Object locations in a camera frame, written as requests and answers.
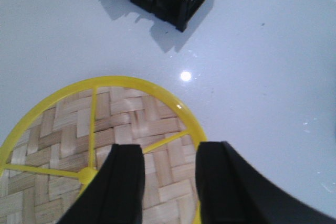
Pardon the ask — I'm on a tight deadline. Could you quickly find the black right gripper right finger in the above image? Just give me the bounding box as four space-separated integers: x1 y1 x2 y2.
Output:
195 142 335 223

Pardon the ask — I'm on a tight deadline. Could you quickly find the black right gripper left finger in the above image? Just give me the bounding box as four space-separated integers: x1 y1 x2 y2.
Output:
59 144 145 223

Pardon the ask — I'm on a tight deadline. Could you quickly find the woven bamboo steamer lid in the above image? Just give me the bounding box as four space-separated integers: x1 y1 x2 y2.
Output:
1 76 206 223

